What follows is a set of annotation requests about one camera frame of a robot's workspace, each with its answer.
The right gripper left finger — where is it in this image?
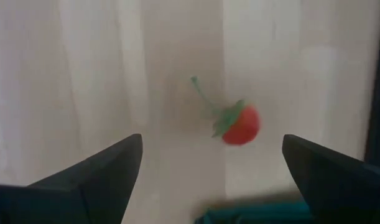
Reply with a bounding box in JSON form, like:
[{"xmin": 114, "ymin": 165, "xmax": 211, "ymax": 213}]
[{"xmin": 27, "ymin": 133, "xmax": 143, "ymax": 224}]

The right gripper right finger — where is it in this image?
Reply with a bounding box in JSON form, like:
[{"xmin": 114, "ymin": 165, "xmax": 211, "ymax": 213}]
[{"xmin": 282, "ymin": 134, "xmax": 380, "ymax": 224}]

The green cloth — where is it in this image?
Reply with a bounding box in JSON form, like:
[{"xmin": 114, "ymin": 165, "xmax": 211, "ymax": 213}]
[{"xmin": 194, "ymin": 198, "xmax": 315, "ymax": 224}]

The small strawberry with stem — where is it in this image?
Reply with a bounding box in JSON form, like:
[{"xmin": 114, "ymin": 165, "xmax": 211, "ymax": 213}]
[{"xmin": 190, "ymin": 75, "xmax": 261, "ymax": 146}]

